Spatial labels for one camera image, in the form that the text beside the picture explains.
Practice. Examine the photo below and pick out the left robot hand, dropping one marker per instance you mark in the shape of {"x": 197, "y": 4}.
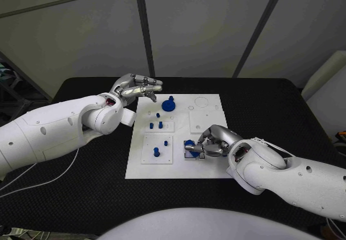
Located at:
{"x": 131, "y": 88}

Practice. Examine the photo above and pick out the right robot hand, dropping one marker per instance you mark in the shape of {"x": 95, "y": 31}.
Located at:
{"x": 216, "y": 138}

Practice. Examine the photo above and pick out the blue block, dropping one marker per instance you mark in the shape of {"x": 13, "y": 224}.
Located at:
{"x": 190, "y": 150}

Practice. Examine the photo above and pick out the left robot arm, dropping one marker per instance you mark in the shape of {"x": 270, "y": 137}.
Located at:
{"x": 53, "y": 127}

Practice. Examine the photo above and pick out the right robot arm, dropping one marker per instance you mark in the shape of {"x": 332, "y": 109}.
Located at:
{"x": 291, "y": 180}

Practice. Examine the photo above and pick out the white task board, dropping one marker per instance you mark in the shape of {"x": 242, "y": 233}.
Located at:
{"x": 174, "y": 142}

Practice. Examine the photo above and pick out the blue gear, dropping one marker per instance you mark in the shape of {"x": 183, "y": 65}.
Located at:
{"x": 169, "y": 105}

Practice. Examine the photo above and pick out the blue short cylinder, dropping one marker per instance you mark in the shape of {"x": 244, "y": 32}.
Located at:
{"x": 160, "y": 124}
{"x": 151, "y": 125}

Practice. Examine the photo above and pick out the blue long cylinder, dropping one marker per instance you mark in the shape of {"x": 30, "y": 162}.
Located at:
{"x": 156, "y": 152}

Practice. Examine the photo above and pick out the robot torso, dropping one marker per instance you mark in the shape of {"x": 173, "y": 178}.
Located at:
{"x": 205, "y": 224}

